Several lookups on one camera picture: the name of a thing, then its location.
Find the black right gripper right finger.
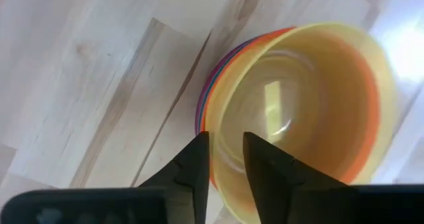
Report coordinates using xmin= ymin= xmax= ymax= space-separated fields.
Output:
xmin=242 ymin=131 xmax=352 ymax=224

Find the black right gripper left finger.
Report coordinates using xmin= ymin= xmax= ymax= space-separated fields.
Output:
xmin=138 ymin=130 xmax=211 ymax=224

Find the orange translucent plastic bowl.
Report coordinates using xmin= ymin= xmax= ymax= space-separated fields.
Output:
xmin=199 ymin=26 xmax=382 ymax=189

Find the purple translucent plastic bowl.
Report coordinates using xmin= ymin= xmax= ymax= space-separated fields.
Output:
xmin=194 ymin=34 xmax=260 ymax=135

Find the yellow translucent plastic bowl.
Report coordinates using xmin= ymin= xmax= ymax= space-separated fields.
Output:
xmin=203 ymin=21 xmax=399 ymax=224

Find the teal translucent plastic bowl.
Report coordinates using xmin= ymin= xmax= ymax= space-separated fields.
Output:
xmin=197 ymin=48 xmax=235 ymax=134

